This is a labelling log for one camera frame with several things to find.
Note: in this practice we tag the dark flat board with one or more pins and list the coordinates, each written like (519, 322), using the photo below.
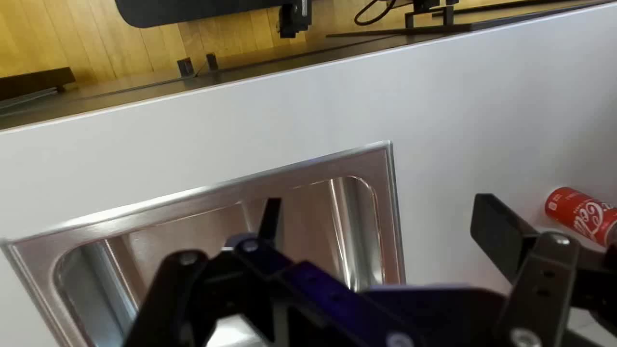
(31, 81)

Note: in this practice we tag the black metal stand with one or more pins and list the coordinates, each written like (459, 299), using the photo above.
(444, 15)

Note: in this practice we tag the black clamp bracket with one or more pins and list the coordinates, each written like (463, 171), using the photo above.
(293, 17)

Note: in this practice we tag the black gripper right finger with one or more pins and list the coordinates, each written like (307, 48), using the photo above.
(542, 275)

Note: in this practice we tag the red coca cola can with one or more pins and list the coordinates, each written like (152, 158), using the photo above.
(580, 214)

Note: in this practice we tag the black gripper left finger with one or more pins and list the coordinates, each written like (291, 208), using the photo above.
(193, 289)

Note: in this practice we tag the small black block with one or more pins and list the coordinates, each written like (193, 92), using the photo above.
(185, 65)
(212, 62)

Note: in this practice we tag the large black rounded object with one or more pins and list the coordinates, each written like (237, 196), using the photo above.
(185, 9)

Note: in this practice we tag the stainless steel sink basin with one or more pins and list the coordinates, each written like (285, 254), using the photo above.
(359, 212)

